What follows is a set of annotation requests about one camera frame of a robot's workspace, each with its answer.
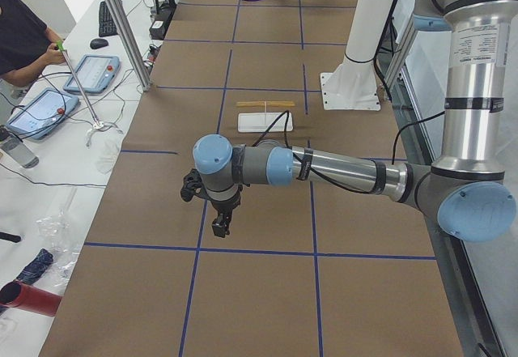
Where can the person in black shirt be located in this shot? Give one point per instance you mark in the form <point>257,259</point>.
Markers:
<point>28,44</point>

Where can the far blue teach pendant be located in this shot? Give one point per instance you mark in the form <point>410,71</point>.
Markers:
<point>96,72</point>

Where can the black keyboard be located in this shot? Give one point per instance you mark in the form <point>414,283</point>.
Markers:
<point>107,26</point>

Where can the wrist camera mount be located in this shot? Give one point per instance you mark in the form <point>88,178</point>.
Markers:
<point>193,186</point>

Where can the blue teach pendant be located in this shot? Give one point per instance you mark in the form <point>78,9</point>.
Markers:
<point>96,72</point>
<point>43,114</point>

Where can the near blue teach pendant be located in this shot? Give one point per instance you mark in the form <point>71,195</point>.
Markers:
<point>43,114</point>

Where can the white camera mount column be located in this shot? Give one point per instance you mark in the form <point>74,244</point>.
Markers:
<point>352,86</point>

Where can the white wooden towel rack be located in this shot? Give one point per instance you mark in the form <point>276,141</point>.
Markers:
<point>257,116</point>

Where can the red cylinder bottle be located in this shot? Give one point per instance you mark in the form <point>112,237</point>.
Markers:
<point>29,298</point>

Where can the clear water bottle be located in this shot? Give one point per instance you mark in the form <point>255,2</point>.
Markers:
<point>15,148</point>

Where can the aluminium frame post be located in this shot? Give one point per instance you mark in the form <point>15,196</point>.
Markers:
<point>130,44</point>

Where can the black computer mouse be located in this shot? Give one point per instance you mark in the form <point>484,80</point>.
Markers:
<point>99,43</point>

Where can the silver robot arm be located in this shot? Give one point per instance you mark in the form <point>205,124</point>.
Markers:
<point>462,191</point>

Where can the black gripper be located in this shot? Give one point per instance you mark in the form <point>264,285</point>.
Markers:
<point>225,206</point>

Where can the black box with label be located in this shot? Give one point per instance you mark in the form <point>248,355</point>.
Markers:
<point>160,24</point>

